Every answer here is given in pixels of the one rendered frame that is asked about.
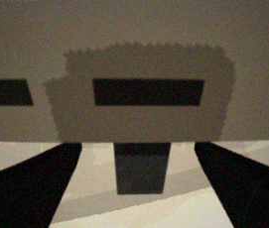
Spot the black two-prong charger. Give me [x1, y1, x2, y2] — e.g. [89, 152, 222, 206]
[113, 143, 172, 195]

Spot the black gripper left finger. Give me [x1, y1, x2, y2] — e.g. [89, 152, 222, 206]
[0, 143, 82, 228]

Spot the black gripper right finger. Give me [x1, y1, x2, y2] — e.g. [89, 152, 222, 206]
[194, 142, 269, 228]

